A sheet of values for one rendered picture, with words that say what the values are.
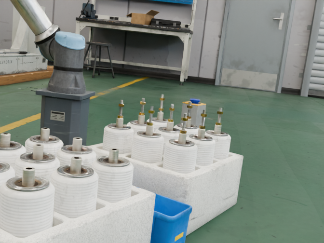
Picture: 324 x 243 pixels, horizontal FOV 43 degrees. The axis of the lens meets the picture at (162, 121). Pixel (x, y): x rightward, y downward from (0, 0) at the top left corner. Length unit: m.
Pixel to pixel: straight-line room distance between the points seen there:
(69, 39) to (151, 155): 0.63
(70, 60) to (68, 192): 0.89
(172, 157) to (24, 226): 0.53
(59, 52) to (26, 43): 3.31
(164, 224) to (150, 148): 0.28
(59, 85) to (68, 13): 5.28
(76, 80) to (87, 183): 0.88
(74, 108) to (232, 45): 4.98
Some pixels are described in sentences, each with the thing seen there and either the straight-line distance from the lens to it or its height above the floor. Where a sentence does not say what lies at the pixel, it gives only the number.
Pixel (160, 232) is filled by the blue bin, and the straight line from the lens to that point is 1.06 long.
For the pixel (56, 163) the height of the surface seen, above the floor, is 0.25.
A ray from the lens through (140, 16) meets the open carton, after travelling 6.09.
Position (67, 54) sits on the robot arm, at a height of 0.45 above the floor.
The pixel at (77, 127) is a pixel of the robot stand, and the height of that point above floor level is 0.17.
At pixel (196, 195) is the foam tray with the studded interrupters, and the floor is 0.11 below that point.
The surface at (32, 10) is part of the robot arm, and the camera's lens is 1.76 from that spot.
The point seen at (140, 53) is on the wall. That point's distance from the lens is 6.58.
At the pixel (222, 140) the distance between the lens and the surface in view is 1.38.
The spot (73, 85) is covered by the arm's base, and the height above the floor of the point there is 0.33.
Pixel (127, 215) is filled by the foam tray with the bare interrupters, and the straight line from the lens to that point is 0.93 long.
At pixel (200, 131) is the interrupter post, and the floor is 0.27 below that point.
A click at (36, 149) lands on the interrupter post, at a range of 0.94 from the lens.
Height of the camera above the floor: 0.53
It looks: 11 degrees down
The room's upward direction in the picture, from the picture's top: 6 degrees clockwise
